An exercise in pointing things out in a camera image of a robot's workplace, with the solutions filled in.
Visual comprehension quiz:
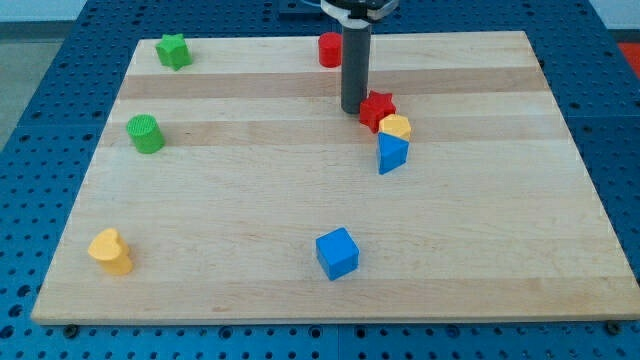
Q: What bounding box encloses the blue perforated table plate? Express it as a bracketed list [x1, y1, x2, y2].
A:
[1, 0, 639, 359]

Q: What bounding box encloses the blue cube block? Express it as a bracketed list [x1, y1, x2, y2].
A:
[315, 227, 360, 281]

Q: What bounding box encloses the red cylinder block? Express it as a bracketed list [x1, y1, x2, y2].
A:
[318, 32, 342, 68]

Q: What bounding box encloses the green cylinder block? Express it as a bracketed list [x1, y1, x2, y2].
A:
[126, 114, 165, 154]

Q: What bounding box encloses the yellow hexagon block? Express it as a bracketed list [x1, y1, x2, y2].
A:
[379, 114, 412, 141]

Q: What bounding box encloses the green star block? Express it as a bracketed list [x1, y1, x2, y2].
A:
[155, 33, 192, 71]

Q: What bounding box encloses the red star block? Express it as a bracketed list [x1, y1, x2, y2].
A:
[359, 90, 396, 133]

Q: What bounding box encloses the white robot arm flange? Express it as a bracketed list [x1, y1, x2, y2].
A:
[320, 0, 400, 29]

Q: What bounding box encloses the light wooden board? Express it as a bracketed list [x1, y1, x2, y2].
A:
[32, 31, 639, 325]

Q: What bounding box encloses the blue triangle block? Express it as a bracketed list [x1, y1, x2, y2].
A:
[377, 132, 410, 175]

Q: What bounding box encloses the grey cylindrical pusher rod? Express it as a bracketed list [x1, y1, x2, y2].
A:
[341, 25, 371, 114]

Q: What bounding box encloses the yellow heart block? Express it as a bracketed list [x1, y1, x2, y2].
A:
[88, 228, 134, 276]

